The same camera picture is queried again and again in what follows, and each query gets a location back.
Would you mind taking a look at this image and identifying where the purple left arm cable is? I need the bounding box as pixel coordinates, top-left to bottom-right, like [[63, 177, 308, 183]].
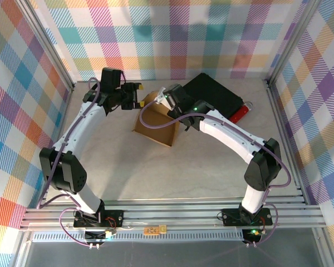
[[36, 77, 129, 250]]

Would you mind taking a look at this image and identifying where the slotted grey cable duct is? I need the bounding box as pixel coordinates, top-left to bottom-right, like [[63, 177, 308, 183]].
[[32, 232, 245, 243]]

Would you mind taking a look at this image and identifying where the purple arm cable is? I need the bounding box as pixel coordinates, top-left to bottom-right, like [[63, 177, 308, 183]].
[[36, 77, 129, 250], [139, 100, 292, 248]]

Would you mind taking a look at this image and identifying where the black carrying case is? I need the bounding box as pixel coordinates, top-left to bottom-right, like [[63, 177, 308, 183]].
[[182, 72, 244, 117]]

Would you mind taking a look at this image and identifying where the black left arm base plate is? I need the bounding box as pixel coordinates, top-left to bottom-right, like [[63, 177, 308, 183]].
[[73, 210, 125, 229]]

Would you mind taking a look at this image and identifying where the aluminium side rail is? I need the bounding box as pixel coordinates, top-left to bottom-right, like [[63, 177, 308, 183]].
[[266, 82, 310, 202]]

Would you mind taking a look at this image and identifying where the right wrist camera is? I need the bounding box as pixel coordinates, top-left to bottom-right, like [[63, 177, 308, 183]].
[[155, 86, 175, 111]]

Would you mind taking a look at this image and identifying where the small wooden tag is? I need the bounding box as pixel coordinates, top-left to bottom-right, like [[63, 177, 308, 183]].
[[143, 224, 168, 236]]

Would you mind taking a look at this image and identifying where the aluminium mounting rail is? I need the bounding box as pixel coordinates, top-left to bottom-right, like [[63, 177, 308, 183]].
[[19, 199, 326, 231]]

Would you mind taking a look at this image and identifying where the brown cardboard box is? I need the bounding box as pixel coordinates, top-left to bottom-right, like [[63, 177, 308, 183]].
[[132, 93, 181, 148]]

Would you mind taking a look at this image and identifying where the aluminium corner post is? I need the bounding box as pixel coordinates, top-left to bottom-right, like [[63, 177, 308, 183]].
[[266, 0, 323, 87], [15, 0, 76, 91]]

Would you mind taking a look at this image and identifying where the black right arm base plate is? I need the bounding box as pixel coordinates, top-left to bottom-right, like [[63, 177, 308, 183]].
[[221, 207, 273, 226]]

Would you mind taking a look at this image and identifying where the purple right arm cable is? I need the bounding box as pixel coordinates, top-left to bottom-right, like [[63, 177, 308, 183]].
[[139, 100, 292, 248]]

